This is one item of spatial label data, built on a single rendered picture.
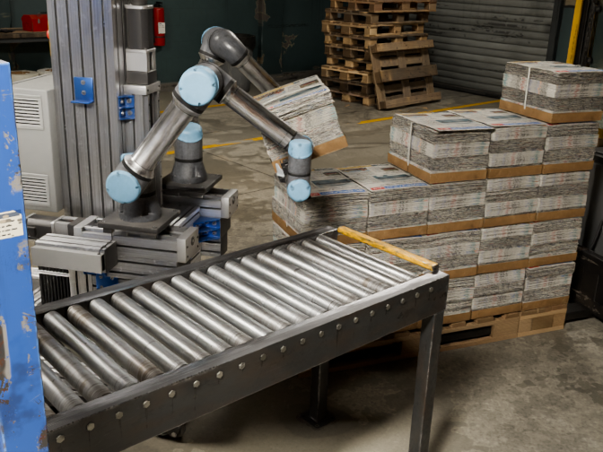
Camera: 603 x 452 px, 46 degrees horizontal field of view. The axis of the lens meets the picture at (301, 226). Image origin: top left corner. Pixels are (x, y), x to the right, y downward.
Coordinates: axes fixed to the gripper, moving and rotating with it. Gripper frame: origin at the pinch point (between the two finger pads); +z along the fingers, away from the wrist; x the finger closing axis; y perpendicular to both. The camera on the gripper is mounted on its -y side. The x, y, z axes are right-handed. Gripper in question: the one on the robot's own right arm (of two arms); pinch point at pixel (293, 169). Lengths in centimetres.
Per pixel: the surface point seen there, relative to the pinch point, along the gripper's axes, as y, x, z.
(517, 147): -37, -95, 42
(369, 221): -38.8, -21.7, 21.3
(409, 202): -39, -41, 27
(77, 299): 7, 67, -73
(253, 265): -11, 21, -47
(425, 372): -62, -19, -59
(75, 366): 4, 61, -108
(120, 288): 3, 57, -66
